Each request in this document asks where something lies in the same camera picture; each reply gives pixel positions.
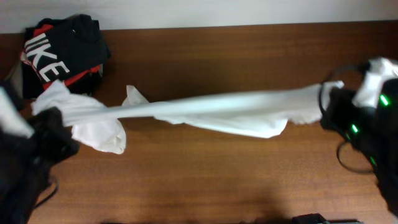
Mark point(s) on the black folded garment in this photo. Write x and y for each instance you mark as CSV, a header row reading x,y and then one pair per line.
x,y
84,83

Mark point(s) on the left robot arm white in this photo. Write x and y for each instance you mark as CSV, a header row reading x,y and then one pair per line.
x,y
29,149

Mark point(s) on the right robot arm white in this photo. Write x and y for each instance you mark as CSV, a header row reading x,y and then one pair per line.
x,y
379,92

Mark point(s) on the black Nike t-shirt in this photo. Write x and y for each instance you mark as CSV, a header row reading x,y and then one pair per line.
x,y
68,48

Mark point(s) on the white t-shirt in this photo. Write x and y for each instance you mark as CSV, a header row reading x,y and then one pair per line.
x,y
260,114

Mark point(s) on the grey folded garment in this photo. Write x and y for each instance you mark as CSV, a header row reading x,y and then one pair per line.
x,y
14,81

